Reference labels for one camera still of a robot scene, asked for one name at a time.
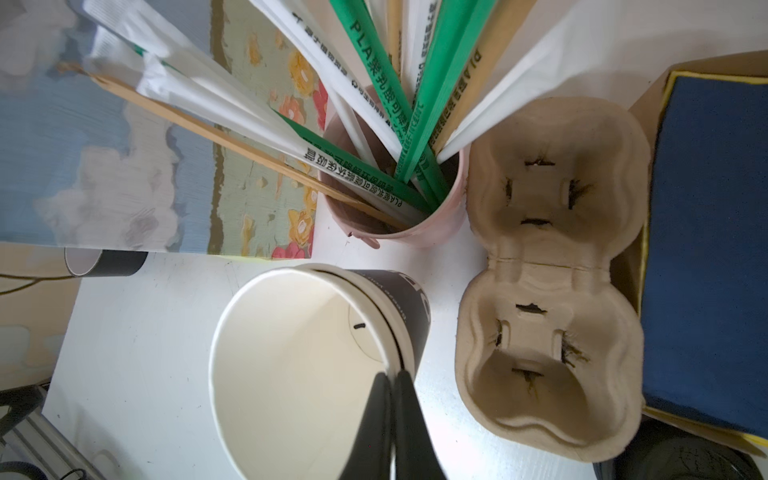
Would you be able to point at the black paper coffee cup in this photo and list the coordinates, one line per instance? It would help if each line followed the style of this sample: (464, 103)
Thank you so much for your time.
(293, 359)

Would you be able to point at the grey tape roll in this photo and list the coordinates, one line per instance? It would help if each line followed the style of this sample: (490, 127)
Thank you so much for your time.
(82, 262)

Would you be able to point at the brown pulp cup carrier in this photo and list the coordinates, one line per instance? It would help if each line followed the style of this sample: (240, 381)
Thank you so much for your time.
(549, 353)

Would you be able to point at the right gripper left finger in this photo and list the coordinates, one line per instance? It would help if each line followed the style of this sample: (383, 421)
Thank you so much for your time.
(370, 457)

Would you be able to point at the black plastic cup lid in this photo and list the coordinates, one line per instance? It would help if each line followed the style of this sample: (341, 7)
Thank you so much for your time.
(663, 452)

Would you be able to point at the white wrapped straw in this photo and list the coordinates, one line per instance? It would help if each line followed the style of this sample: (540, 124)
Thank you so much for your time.
(172, 70)

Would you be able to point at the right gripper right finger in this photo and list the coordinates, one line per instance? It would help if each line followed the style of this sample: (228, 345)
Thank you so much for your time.
(415, 457)

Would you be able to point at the pink straw holder cup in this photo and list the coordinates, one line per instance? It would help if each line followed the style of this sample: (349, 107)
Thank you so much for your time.
(432, 231)

